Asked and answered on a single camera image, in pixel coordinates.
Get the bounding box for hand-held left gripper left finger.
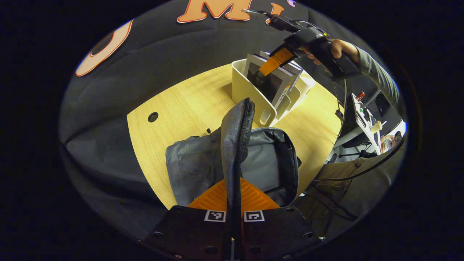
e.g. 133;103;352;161
142;178;232;261

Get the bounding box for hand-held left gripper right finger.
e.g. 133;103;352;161
239;177;324;261

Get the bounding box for dark portrait cover book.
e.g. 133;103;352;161
245;54;295;108

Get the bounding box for white bookshelf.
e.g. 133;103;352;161
231;58;316;128

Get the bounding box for grey schoolbag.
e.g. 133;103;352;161
166;97;302;218

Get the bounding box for white side table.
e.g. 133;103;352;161
333;92;385;162

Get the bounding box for person's khaki trousers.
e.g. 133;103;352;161
299;156;399;240

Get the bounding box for black monitor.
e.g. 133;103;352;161
373;91;391;117

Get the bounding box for black cable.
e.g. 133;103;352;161
314;78;408;221

